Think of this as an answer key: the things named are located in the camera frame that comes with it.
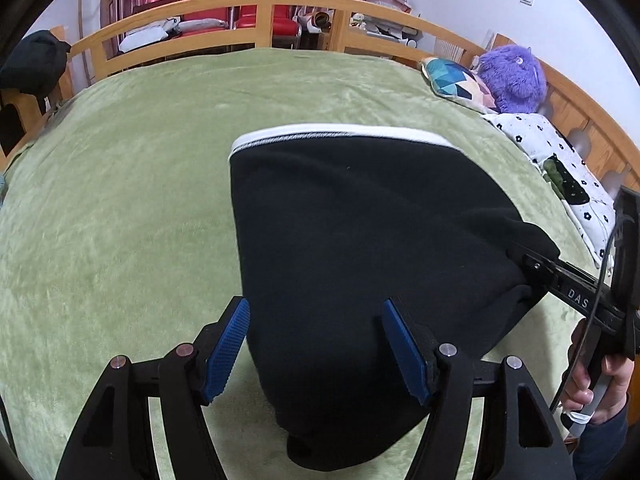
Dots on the white floral pillow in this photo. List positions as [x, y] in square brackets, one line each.
[555, 160]

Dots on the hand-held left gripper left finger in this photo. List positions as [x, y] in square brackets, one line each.
[227, 350]

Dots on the green fleece blanket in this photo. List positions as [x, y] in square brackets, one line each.
[125, 220]

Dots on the white plastic bag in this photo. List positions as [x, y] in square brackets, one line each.
[147, 35]

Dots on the black jacket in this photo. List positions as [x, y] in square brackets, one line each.
[35, 60]

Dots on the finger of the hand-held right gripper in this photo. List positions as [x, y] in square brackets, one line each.
[565, 280]

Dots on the black pants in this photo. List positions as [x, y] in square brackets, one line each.
[360, 270]

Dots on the geometric patterned cushion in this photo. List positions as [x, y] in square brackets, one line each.
[452, 82]

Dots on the cluttered desk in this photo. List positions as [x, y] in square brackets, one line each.
[390, 20]

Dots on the dark wooden chair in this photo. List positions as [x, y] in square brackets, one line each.
[155, 4]

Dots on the wooden coat rack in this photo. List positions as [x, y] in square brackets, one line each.
[84, 30]

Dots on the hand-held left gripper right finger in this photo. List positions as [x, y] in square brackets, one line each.
[405, 350]

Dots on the person's right hand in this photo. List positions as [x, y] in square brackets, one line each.
[615, 385]

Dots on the purple plush toy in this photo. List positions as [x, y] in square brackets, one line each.
[515, 80]

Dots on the person's right forearm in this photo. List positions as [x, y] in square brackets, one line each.
[600, 450]

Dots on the wooden bed frame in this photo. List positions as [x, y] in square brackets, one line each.
[200, 14]

